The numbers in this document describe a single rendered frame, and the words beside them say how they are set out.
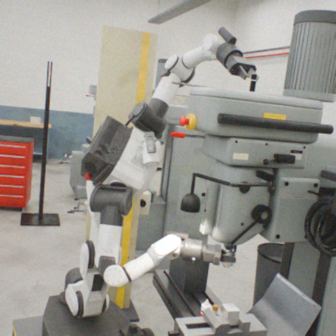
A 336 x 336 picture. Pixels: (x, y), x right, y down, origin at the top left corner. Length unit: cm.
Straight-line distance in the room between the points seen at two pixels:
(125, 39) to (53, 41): 731
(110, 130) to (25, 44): 878
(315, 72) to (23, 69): 918
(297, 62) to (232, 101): 36
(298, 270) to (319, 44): 95
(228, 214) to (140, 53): 193
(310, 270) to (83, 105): 905
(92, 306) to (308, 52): 163
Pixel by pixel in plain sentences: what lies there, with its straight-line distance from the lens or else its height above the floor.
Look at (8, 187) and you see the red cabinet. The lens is 604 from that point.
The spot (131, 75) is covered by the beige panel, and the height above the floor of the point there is 197.
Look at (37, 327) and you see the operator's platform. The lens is 271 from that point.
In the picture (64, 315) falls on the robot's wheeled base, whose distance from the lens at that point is 249.
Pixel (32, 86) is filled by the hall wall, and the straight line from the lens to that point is 1037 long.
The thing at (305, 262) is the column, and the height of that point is 121.
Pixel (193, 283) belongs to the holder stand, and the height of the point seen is 97.
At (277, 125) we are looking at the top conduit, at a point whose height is 179.
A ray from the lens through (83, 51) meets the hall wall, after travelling 1046.
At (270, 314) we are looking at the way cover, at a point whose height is 94.
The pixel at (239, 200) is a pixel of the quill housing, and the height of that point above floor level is 150.
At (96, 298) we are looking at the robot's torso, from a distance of 229.
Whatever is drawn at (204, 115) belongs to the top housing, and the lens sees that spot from 140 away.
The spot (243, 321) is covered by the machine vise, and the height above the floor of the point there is 103.
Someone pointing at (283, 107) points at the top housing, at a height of 185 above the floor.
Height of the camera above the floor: 184
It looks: 10 degrees down
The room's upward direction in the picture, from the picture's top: 7 degrees clockwise
